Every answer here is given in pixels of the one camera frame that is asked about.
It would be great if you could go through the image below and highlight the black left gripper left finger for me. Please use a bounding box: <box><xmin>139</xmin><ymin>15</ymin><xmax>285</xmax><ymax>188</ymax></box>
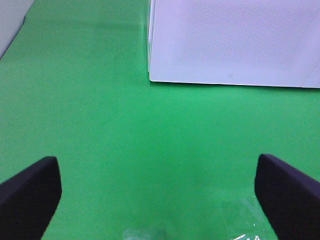
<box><xmin>0</xmin><ymin>156</ymin><xmax>62</xmax><ymax>240</ymax></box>

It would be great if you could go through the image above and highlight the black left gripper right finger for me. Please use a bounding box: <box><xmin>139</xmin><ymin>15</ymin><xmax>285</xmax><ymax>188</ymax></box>
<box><xmin>254</xmin><ymin>154</ymin><xmax>320</xmax><ymax>240</ymax></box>

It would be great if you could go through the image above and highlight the white microwave door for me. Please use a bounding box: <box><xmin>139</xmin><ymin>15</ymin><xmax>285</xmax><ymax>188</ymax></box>
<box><xmin>147</xmin><ymin>0</ymin><xmax>320</xmax><ymax>88</ymax></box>

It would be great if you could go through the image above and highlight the clear plastic film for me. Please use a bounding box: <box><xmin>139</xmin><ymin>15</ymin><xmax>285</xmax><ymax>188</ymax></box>
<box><xmin>122</xmin><ymin>197</ymin><xmax>267</xmax><ymax>240</ymax></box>

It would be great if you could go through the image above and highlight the green table cloth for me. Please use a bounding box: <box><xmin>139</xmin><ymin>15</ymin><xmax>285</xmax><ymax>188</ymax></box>
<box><xmin>0</xmin><ymin>0</ymin><xmax>320</xmax><ymax>240</ymax></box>

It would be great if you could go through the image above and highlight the white microwave oven body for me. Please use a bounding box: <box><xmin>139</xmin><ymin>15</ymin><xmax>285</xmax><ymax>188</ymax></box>
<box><xmin>302</xmin><ymin>64</ymin><xmax>320</xmax><ymax>89</ymax></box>

